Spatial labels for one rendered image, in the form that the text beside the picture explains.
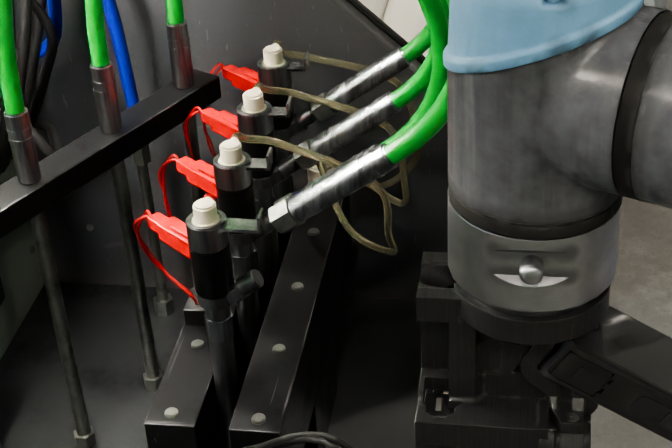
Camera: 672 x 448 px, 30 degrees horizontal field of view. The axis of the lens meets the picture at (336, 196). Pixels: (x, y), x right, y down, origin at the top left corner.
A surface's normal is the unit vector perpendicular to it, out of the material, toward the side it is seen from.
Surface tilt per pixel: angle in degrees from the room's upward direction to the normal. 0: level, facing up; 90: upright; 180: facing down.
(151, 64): 90
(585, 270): 90
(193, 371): 0
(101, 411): 0
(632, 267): 0
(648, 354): 32
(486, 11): 88
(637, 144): 84
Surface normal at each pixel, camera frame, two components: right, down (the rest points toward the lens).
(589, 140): -0.52, 0.46
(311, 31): -0.15, 0.53
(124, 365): -0.05, -0.85
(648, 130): -0.52, 0.26
